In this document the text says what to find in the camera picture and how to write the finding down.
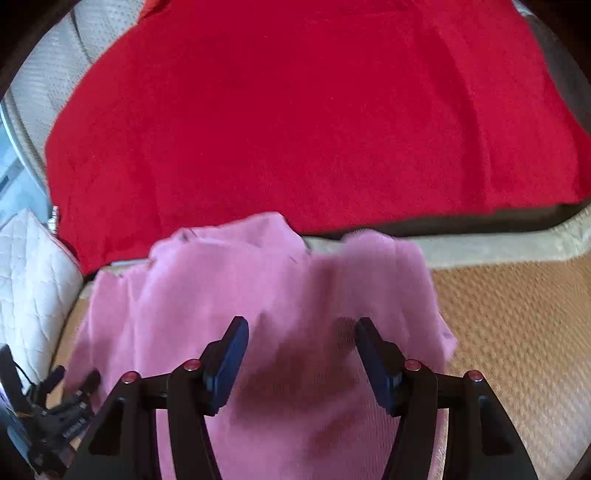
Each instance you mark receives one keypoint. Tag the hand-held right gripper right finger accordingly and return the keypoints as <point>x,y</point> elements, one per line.
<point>378,364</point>

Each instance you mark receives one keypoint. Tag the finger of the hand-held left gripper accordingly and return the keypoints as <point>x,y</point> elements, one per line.
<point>51,381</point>
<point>85,385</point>

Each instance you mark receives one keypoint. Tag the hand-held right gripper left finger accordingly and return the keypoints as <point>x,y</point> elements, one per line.
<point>226,364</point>

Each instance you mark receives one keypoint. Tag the pink jacket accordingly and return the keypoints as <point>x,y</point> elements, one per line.
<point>277,300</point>

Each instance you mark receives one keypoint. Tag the white quilted pad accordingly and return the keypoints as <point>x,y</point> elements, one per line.
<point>32,286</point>

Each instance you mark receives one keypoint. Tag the woven bamboo mat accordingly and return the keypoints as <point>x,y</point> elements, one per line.
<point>508,332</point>

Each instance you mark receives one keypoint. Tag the small patterned cloth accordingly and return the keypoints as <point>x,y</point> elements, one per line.
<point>54,219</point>

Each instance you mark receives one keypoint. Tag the dark brown sofa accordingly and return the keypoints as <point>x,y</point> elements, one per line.
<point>508,217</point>

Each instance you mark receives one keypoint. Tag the red blanket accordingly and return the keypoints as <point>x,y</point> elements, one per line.
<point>300,115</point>

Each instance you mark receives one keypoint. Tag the beige dotted curtain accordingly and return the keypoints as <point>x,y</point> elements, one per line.
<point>55,60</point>

